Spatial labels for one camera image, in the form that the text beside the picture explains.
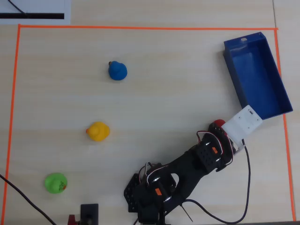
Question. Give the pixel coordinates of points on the blue plastic box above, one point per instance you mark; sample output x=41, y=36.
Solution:
x=257, y=77

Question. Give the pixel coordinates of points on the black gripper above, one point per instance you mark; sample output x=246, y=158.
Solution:
x=216, y=129

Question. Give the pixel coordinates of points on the yellow rubber duck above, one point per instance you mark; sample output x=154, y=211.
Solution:
x=98, y=131

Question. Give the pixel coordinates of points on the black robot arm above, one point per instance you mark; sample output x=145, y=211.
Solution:
x=187, y=166

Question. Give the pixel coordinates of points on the black zip tie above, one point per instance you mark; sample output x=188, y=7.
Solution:
x=187, y=213

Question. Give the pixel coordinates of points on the red clamp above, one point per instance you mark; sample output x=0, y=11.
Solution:
x=71, y=220

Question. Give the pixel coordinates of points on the red rubber duck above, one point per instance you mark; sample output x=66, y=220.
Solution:
x=219, y=122

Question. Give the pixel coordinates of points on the orange tape border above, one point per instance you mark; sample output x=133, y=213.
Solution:
x=140, y=27

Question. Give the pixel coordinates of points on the blue rubber duck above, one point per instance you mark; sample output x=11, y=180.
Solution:
x=117, y=71

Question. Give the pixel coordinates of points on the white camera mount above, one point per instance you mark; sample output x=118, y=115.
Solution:
x=241, y=124

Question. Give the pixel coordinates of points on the white paper with black stripe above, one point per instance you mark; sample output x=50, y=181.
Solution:
x=47, y=5

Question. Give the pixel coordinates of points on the green rubber duck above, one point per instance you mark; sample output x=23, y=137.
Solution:
x=55, y=182

